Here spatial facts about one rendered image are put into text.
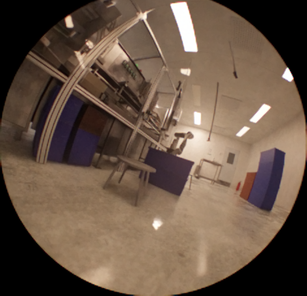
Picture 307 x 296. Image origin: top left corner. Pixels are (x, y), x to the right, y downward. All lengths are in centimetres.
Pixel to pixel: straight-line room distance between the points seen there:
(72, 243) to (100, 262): 10
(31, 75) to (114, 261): 123
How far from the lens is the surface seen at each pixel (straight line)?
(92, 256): 39
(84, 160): 109
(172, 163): 128
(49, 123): 81
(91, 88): 98
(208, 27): 246
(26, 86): 113
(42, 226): 44
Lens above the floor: 34
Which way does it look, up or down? 6 degrees up
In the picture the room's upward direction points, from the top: 21 degrees clockwise
